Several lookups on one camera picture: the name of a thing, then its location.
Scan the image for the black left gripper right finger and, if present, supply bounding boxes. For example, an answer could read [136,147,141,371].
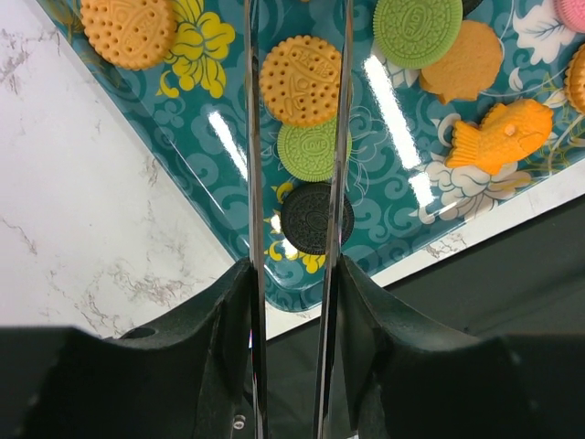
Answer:
[338,257,584,438]

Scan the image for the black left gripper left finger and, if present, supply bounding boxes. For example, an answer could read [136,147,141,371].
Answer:
[1,259,251,438]

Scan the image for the silver metal tongs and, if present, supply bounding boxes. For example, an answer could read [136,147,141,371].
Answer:
[244,1,354,438]

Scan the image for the green sandwich cookie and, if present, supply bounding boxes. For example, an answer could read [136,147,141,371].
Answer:
[373,0,463,70]
[277,118,337,183]

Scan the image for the black sandwich cookie lower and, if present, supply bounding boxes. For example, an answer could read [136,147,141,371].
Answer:
[280,182,331,255]

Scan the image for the black sandwich cookie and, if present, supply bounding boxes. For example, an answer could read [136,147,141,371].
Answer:
[462,0,483,16]
[280,182,331,255]

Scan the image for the teal floral serving tray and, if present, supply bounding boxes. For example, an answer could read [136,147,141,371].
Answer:
[36,0,585,324]

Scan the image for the orange fish cookie lower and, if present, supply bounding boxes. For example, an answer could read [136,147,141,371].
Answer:
[445,99,554,176]

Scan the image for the dotted orange biscuit centre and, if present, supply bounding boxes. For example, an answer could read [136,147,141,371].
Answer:
[260,36,342,127]

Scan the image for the plain orange cookie middle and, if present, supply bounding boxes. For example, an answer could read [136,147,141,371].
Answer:
[419,20,504,104]

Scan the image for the dotted orange sandwich biscuit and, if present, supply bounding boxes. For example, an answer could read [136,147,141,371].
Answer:
[564,44,585,114]

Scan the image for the dotted orange biscuit far left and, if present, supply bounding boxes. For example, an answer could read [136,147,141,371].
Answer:
[80,0,176,70]

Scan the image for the black sandwich cookie upper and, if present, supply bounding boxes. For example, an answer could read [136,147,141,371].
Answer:
[462,0,483,16]

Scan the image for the pink sandwich cookie lower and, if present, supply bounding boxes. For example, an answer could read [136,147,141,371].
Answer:
[554,0,585,33]

